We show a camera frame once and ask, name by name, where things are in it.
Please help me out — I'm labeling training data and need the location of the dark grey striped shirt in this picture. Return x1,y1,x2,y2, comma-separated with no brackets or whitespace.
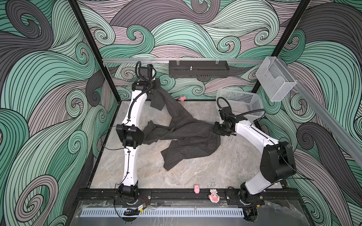
143,87,221,171

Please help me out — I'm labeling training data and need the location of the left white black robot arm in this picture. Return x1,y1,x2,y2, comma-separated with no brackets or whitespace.
116,61,156,201

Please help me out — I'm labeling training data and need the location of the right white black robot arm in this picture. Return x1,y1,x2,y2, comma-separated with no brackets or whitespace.
214,106,297,197

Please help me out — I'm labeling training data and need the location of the white plastic mesh basket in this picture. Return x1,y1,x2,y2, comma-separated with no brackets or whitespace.
216,88,265,122

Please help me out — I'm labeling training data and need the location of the small pink front toy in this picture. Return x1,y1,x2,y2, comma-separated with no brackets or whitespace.
194,184,200,194

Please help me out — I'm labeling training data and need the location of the pink white doll figure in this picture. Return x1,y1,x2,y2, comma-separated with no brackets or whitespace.
208,189,220,203

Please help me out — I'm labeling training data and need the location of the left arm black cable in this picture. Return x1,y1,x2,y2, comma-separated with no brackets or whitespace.
128,60,155,119

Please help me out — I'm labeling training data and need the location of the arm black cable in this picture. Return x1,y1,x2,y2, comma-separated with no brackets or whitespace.
128,60,155,119
216,96,266,119

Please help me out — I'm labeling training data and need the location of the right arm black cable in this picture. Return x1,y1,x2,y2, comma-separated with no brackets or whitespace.
216,96,266,119

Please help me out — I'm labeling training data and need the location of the black perforated wall shelf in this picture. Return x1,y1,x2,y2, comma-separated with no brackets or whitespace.
169,61,230,80

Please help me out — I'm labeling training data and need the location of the aluminium rear rail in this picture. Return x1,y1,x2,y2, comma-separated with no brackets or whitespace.
102,57,264,65

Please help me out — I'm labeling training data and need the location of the aluminium rail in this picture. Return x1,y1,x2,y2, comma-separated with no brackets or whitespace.
102,57,264,65
282,61,362,163

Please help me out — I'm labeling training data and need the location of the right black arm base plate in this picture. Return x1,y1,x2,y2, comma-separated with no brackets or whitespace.
225,189,265,207

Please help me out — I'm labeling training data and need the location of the clear plastic wall holder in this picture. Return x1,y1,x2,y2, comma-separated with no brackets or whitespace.
255,56,297,102

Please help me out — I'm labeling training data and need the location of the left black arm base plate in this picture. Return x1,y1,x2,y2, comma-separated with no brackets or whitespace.
114,189,152,206

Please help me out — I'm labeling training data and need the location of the aluminium right rail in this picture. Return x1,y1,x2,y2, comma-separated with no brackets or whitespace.
282,61,362,163

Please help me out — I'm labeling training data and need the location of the white slotted cable duct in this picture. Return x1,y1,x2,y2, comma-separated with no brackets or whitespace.
80,207,244,218

